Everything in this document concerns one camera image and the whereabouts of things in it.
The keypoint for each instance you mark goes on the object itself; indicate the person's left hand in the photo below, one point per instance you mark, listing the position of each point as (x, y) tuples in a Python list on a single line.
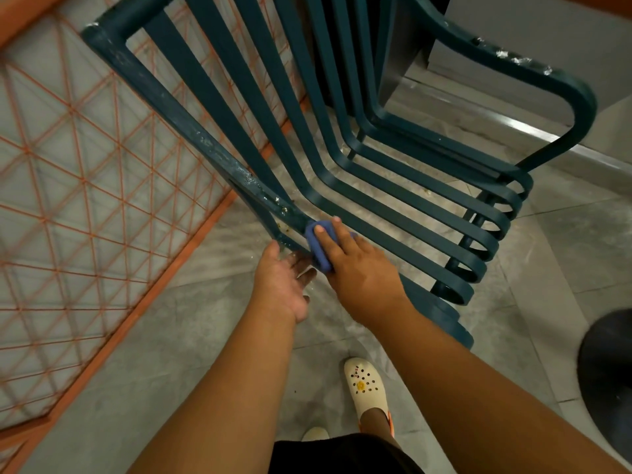
[(279, 286)]

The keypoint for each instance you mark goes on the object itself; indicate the person's right hand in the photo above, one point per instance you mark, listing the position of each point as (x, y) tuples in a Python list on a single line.
[(365, 281)]

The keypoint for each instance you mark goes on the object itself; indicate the blue cleaning cloth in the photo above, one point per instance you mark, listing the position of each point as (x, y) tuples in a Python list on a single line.
[(311, 244)]

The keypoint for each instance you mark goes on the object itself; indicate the dark green metal chair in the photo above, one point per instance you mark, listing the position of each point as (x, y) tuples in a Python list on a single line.
[(207, 143)]

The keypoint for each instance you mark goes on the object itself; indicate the person's left forearm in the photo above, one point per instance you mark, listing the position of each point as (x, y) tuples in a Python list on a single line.
[(222, 404)]

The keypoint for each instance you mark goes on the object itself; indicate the person's right forearm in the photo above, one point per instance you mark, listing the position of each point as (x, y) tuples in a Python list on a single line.
[(469, 399)]

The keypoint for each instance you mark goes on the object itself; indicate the person's leg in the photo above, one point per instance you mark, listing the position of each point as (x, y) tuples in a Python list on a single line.
[(377, 424)]

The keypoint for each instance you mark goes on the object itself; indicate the person's black shorts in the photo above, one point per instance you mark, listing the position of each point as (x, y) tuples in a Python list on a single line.
[(345, 459)]

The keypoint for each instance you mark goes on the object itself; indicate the cream perforated clog shoe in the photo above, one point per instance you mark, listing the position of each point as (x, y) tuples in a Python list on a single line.
[(365, 389), (315, 434)]

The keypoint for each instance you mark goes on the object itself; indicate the beige square table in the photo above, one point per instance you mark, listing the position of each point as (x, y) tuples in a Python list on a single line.
[(607, 380)]

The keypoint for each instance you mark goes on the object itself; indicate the metal floor edge strip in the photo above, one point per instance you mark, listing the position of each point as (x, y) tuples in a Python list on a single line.
[(612, 160)]

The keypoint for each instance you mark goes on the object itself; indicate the orange lattice wall panel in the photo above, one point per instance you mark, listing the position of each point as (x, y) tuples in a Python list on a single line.
[(123, 330)]

